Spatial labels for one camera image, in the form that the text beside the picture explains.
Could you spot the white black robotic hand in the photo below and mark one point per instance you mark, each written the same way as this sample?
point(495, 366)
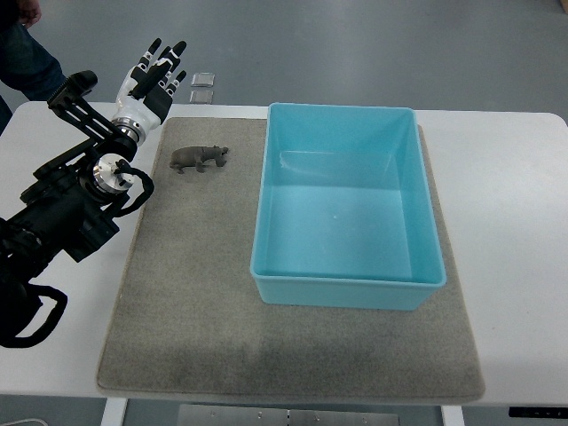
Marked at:
point(146, 94)

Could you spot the brown toy hippo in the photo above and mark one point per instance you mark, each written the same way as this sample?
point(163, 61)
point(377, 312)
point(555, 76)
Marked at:
point(197, 156)

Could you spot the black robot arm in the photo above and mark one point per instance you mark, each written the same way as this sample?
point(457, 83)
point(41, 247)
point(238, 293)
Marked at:
point(71, 207)

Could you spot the blue plastic box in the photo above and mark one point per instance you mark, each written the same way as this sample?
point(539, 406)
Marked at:
point(345, 216)

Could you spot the lower square floor plate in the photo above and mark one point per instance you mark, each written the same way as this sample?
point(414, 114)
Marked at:
point(201, 97)

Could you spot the square floor plate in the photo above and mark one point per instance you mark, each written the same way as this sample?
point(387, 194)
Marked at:
point(201, 97)
point(203, 80)

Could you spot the upper square floor plate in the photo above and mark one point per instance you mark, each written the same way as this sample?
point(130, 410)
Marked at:
point(203, 80)

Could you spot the person in blue jeans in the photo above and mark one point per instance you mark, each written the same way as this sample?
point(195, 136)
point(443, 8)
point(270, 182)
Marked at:
point(26, 66)

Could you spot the grey felt mat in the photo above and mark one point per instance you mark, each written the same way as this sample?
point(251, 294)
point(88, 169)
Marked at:
point(189, 323)

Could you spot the metal table crossbar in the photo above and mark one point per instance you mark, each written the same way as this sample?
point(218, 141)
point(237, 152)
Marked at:
point(240, 415)

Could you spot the black table control panel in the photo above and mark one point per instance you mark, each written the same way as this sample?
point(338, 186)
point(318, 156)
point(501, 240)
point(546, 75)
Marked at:
point(538, 412)

